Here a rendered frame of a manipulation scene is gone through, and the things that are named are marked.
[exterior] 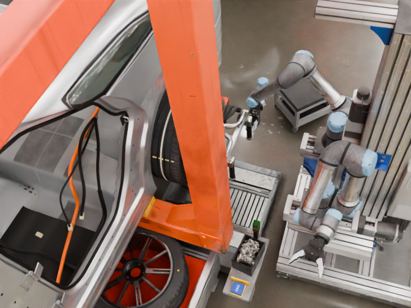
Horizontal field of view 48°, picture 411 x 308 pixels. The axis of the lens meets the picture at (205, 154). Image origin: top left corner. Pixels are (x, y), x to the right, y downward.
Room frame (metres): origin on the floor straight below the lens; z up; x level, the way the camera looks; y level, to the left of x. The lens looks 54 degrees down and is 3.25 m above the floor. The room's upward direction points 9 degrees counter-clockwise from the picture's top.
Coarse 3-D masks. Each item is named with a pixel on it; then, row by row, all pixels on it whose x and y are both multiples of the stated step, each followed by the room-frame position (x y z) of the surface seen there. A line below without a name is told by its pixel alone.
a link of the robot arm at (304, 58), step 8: (296, 56) 2.02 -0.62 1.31; (304, 56) 2.01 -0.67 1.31; (312, 56) 2.03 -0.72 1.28; (304, 64) 1.96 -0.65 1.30; (312, 64) 1.98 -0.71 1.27; (304, 72) 1.92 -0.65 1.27; (312, 72) 1.94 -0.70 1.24; (312, 80) 1.93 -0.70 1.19; (320, 80) 1.92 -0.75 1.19; (320, 88) 1.89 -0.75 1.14; (328, 88) 1.89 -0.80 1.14; (328, 96) 1.86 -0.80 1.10; (336, 96) 1.85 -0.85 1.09; (344, 96) 1.87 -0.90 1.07; (336, 104) 1.82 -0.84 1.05; (344, 104) 1.81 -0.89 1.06
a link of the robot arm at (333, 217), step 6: (330, 210) 1.02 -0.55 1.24; (336, 210) 1.01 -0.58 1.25; (324, 216) 1.00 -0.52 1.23; (330, 216) 0.98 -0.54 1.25; (336, 216) 0.98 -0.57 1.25; (324, 222) 0.96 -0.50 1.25; (330, 222) 0.95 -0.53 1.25; (336, 222) 0.95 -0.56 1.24; (330, 228) 0.93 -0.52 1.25; (336, 228) 0.94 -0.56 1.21
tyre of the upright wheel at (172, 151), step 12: (168, 108) 1.90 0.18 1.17; (156, 120) 1.84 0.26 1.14; (168, 120) 1.82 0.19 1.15; (156, 132) 1.78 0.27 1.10; (168, 132) 1.76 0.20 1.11; (156, 144) 1.73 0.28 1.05; (168, 144) 1.70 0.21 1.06; (156, 156) 1.69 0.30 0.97; (168, 156) 1.66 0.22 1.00; (180, 156) 1.66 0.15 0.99; (156, 168) 1.68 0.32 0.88; (168, 168) 1.64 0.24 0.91; (180, 168) 1.63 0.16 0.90; (168, 180) 1.68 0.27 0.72; (180, 180) 1.62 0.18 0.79
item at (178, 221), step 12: (156, 204) 1.54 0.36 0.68; (168, 204) 1.52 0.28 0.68; (192, 204) 1.42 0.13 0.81; (156, 216) 1.45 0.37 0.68; (168, 216) 1.43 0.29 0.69; (180, 216) 1.38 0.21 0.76; (192, 216) 1.33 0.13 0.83; (156, 228) 1.42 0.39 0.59; (168, 228) 1.37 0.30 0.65; (180, 228) 1.34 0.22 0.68; (192, 228) 1.31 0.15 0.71; (192, 240) 1.30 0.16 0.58
